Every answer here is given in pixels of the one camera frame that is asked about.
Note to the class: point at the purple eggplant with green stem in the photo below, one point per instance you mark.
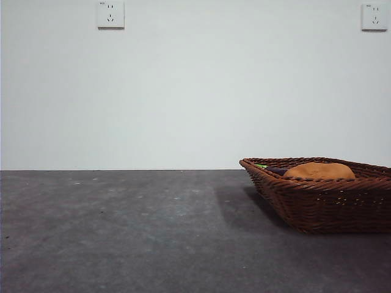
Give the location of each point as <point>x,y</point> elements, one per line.
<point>276,170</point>

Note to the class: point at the brown potato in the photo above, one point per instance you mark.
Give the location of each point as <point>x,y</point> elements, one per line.
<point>320,171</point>

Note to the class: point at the brown wicker basket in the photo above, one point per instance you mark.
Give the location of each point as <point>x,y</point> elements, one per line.
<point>336,207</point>

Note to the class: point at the white wall socket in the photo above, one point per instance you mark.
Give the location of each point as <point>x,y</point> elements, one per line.
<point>111,15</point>
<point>374,17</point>

